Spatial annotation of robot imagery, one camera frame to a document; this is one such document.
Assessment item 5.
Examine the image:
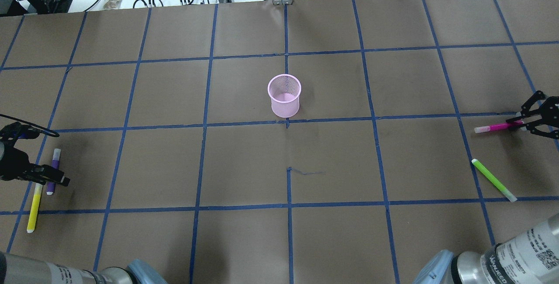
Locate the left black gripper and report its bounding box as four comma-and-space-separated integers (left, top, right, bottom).
0, 122, 70, 187

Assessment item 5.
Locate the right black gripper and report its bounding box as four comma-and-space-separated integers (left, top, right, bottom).
516, 90, 559, 139

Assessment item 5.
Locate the purple marker pen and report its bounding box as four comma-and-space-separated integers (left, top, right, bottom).
46, 148, 61, 196

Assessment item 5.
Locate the pink marker pen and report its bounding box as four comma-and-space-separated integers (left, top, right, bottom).
474, 121, 523, 133

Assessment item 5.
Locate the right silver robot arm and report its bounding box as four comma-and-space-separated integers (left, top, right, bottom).
414, 90, 559, 284

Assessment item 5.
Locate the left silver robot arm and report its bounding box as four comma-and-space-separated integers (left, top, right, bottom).
0, 119, 166, 284

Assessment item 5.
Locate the pink mesh cup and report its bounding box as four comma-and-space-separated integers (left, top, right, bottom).
267, 73, 302, 118

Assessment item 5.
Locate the yellow marker pen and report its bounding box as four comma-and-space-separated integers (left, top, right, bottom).
26, 183, 44, 233

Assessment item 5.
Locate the green marker pen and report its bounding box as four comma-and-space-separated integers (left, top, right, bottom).
471, 159, 518, 202

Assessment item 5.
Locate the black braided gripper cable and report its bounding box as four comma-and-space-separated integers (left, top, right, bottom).
0, 114, 60, 138

